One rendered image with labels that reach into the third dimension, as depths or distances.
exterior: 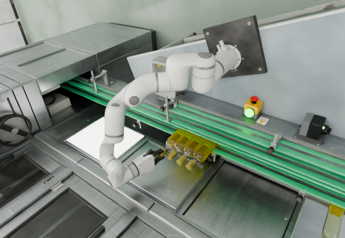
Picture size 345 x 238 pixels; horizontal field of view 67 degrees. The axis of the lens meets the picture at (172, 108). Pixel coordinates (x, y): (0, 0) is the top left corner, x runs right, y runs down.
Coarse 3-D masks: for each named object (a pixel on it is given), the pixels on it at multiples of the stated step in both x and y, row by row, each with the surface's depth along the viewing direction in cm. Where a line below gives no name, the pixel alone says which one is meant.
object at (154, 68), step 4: (152, 64) 156; (156, 64) 159; (160, 64) 151; (164, 64) 149; (152, 68) 158; (156, 68) 160; (160, 68) 163; (164, 68) 161; (160, 92) 165; (164, 92) 164; (168, 92) 164; (172, 92) 164; (164, 96) 162; (168, 96) 160; (172, 96) 160
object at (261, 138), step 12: (180, 108) 147; (192, 108) 146; (204, 120) 136; (216, 120) 136; (228, 132) 128; (240, 132) 126; (252, 132) 126; (264, 144) 118; (288, 144) 117; (300, 156) 111; (312, 156) 111; (324, 156) 110; (324, 168) 106; (336, 168) 104
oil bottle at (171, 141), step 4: (176, 132) 146; (180, 132) 146; (184, 132) 146; (172, 136) 143; (176, 136) 143; (180, 136) 143; (168, 140) 141; (172, 140) 141; (176, 140) 141; (168, 144) 140; (172, 144) 140; (172, 148) 141
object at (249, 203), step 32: (64, 128) 186; (0, 160) 163; (32, 160) 161; (64, 160) 157; (224, 160) 151; (0, 192) 142; (32, 192) 138; (64, 192) 139; (96, 192) 138; (128, 192) 132; (192, 192) 133; (224, 192) 134; (256, 192) 132; (288, 192) 131; (0, 224) 123; (32, 224) 125; (64, 224) 124; (96, 224) 123; (128, 224) 120; (160, 224) 119; (192, 224) 118; (224, 224) 119; (256, 224) 118; (288, 224) 120
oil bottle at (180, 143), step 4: (188, 132) 145; (184, 136) 142; (188, 136) 142; (192, 136) 142; (180, 140) 140; (184, 140) 140; (188, 140) 140; (176, 144) 138; (180, 144) 137; (184, 144) 137; (180, 148) 136; (180, 152) 138
